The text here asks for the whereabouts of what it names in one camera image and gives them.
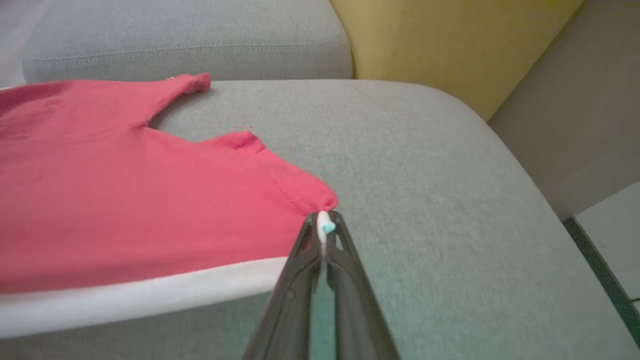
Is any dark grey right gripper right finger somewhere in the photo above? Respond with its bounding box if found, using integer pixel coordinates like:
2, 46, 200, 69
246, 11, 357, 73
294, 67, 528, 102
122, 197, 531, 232
320, 210, 401, 360

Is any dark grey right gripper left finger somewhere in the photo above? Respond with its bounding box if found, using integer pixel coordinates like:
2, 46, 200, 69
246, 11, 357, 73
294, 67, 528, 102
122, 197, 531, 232
242, 211, 326, 360

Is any red garment with white hem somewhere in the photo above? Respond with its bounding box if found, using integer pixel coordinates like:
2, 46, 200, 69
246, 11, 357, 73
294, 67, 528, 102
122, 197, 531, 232
0, 72, 339, 340

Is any large yellow sofa back cushion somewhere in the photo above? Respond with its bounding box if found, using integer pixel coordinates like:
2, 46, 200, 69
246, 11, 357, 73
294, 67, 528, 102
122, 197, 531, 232
330, 0, 586, 122

